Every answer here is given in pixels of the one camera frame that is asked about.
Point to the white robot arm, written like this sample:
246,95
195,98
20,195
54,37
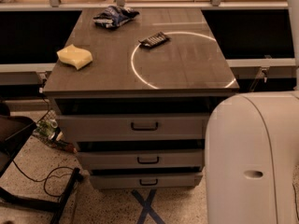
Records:
252,149

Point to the yellow sponge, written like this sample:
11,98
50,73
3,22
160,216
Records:
74,56

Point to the grey drawer cabinet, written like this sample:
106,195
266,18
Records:
187,74

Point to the top grey drawer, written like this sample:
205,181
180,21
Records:
142,127

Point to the grey drawer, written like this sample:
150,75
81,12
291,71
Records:
174,158
145,181
142,127

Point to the bottom grey drawer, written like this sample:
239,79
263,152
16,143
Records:
145,181

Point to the middle grey drawer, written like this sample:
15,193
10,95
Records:
174,158

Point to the blue chip bag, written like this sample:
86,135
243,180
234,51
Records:
113,17

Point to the blue tape cross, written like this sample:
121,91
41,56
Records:
147,209

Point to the wire basket with items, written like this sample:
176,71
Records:
49,133

